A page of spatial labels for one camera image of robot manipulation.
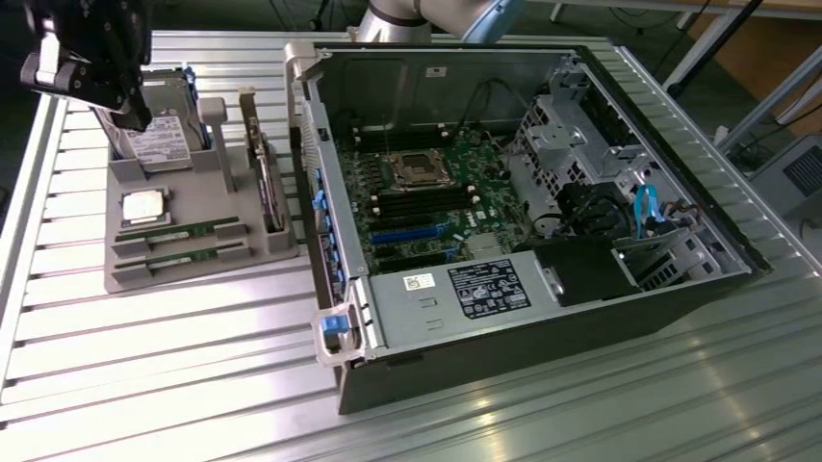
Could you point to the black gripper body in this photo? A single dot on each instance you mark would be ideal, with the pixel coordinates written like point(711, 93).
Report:
point(97, 29)

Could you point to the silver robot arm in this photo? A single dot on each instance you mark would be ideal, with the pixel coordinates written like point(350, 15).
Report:
point(392, 17)

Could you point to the green RAM stick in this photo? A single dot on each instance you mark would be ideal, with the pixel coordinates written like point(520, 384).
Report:
point(169, 235)
point(171, 262)

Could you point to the black RAM slot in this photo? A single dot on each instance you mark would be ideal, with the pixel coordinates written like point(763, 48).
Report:
point(401, 140)
point(430, 202)
point(434, 209)
point(424, 187)
point(428, 195)
point(398, 129)

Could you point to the silver hard disk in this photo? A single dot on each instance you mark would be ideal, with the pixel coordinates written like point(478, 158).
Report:
point(166, 139)

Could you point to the silver CPU chip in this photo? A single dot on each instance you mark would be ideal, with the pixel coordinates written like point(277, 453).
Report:
point(147, 207)

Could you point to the grey parts rack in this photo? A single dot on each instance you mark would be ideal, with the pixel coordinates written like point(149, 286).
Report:
point(193, 202)

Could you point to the graphics card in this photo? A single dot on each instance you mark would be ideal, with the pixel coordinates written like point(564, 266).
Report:
point(264, 173)

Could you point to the CPU socket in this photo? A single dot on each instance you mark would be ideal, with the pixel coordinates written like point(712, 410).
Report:
point(417, 168)

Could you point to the blue expansion slot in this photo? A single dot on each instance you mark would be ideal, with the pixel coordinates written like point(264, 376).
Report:
point(408, 233)

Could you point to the black expansion slot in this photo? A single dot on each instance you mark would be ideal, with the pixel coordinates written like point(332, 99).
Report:
point(414, 265)
point(412, 254)

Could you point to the green motherboard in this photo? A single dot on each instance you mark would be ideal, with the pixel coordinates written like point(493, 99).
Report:
point(478, 159)

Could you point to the blue case latch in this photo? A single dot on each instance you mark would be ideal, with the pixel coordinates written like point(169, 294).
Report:
point(332, 325)

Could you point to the grey power supply unit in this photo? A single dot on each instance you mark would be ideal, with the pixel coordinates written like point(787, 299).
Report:
point(412, 313)

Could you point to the black power supply label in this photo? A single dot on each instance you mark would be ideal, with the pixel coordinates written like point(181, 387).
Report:
point(492, 289)

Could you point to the metal disk bay cage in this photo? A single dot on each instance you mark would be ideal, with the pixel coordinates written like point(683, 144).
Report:
point(565, 139)

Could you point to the black plastic shroud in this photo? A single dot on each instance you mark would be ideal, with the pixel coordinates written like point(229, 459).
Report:
point(578, 269)

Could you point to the black open PC case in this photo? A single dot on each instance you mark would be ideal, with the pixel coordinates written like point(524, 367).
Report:
point(514, 366)

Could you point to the wooden desk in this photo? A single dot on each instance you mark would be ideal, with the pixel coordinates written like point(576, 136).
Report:
point(771, 48)

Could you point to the grey computer tower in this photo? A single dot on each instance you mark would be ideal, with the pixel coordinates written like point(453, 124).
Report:
point(793, 178)

